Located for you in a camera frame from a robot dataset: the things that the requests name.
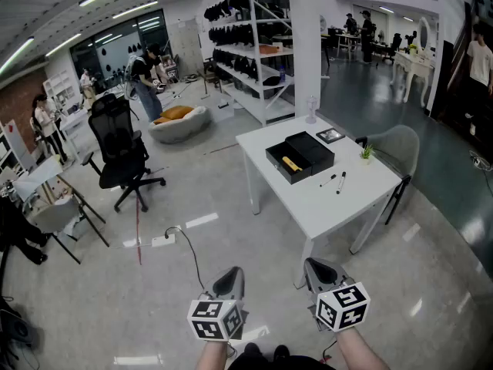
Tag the small black marker pen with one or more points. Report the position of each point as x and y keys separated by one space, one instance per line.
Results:
x=328 y=180

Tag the grey beanbag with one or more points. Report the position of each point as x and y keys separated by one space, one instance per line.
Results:
x=181 y=129

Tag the white metal shelf rack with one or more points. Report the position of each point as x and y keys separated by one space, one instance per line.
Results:
x=252 y=91

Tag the person's right forearm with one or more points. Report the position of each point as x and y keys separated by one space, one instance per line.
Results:
x=360 y=351

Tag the grey shell chair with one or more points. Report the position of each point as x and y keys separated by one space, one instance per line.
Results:
x=396 y=145

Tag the person's black trousers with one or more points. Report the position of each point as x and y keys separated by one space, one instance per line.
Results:
x=277 y=364

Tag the white vanity table with mirror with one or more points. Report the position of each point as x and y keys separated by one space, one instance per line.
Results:
x=412 y=66

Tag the white power strip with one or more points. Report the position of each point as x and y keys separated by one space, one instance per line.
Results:
x=163 y=240

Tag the clear wine glass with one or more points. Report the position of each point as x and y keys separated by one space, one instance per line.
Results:
x=311 y=112

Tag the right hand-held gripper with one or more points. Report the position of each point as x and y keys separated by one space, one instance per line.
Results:
x=341 y=307

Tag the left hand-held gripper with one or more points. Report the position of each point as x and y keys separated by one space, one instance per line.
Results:
x=215 y=318

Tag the large black marker pen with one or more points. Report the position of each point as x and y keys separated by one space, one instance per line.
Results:
x=341 y=183

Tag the orange cushion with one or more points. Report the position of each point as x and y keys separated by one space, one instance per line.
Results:
x=177 y=112

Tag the black box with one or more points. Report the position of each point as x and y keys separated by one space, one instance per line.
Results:
x=312 y=149

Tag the yellow object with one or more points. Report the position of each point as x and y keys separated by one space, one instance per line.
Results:
x=290 y=164

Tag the row of black bags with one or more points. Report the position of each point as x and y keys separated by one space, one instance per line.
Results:
x=231 y=35

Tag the person's left forearm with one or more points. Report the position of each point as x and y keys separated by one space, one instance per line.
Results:
x=211 y=357

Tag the small green potted plant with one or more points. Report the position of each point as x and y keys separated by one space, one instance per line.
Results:
x=366 y=154

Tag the black office chair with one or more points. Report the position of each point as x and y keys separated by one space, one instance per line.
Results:
x=115 y=137

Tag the person's black shoe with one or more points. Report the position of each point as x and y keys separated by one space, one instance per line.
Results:
x=281 y=352
x=252 y=351

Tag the blue bottle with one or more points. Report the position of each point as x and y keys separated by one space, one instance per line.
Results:
x=282 y=75

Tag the black picture frame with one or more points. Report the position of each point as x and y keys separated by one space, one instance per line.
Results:
x=330 y=135

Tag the black cap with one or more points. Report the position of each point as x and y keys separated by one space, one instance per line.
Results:
x=272 y=81

